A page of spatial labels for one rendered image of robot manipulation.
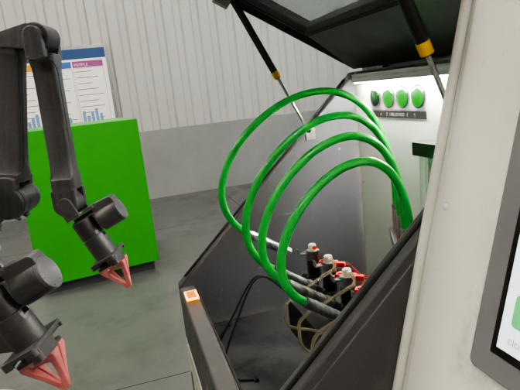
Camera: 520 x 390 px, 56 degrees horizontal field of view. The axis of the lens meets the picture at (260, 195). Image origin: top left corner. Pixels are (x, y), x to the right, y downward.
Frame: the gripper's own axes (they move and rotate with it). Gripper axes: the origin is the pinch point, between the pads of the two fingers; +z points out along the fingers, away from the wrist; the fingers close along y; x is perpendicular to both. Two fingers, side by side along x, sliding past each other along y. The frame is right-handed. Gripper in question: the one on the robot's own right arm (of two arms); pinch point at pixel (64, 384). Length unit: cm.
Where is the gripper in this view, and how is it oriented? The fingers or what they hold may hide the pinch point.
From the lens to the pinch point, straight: 92.1
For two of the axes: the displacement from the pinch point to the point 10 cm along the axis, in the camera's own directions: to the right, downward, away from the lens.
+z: 5.2, 8.3, 2.0
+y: -0.2, -2.2, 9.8
